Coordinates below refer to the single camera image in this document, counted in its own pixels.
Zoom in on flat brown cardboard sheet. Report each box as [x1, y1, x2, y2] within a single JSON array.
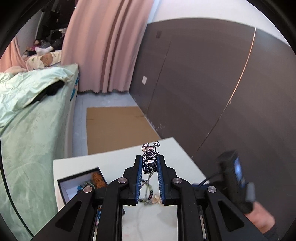
[[86, 106, 161, 155]]

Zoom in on white sock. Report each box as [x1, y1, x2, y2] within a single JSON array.
[[35, 46, 54, 55]]

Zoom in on black box with white inside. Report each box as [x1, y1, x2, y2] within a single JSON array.
[[57, 166, 109, 209]]

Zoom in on pink plush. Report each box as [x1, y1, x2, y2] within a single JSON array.
[[3, 66, 27, 75]]

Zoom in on pale green duvet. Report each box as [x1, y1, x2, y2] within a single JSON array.
[[0, 64, 78, 130]]

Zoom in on teal bead bracelet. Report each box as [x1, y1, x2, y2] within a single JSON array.
[[76, 181, 95, 192]]

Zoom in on person's right hand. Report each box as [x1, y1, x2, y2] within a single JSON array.
[[245, 203, 275, 234]]

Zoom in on silver bear charm chain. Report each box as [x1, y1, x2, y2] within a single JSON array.
[[139, 141, 163, 206]]

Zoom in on black cloth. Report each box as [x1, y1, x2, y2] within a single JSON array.
[[33, 80, 65, 103]]

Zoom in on narrow pink curtain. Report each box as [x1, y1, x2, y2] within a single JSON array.
[[0, 37, 26, 70]]

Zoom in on wide pink curtain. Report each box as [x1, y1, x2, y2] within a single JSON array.
[[61, 0, 155, 94]]

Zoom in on brown bead bracelet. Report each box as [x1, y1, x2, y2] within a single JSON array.
[[92, 173, 105, 188]]

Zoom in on baby doll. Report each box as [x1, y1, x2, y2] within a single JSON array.
[[25, 51, 63, 70]]

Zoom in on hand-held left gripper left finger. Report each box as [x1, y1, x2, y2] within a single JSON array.
[[30, 155, 142, 241]]

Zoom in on hanging dark clothes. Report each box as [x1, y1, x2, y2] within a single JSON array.
[[47, 0, 78, 30]]

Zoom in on pile of plush toys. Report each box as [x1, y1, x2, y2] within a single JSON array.
[[23, 39, 47, 57]]

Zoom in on green bed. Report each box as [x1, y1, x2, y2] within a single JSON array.
[[0, 65, 80, 241]]

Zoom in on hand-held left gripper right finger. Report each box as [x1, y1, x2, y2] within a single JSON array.
[[157, 155, 269, 241]]

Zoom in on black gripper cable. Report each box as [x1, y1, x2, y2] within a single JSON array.
[[198, 171, 223, 186]]

